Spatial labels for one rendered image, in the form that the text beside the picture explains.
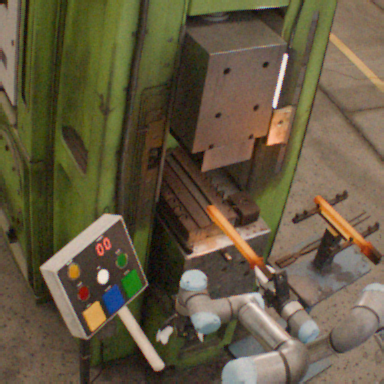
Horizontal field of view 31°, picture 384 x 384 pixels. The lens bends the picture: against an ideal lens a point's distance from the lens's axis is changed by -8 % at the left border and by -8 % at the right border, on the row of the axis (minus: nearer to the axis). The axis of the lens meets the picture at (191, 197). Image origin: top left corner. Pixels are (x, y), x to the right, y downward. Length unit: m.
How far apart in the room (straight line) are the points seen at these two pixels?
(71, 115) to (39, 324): 1.23
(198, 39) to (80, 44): 0.52
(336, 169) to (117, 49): 2.80
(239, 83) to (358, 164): 2.63
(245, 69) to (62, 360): 1.78
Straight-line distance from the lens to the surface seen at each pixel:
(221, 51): 2.22
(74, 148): 2.77
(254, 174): 2.93
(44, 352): 3.49
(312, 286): 2.98
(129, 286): 2.47
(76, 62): 2.64
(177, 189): 2.85
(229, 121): 2.42
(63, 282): 2.27
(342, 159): 4.86
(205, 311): 2.11
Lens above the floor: 2.91
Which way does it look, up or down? 43 degrees down
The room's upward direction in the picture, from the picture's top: 11 degrees clockwise
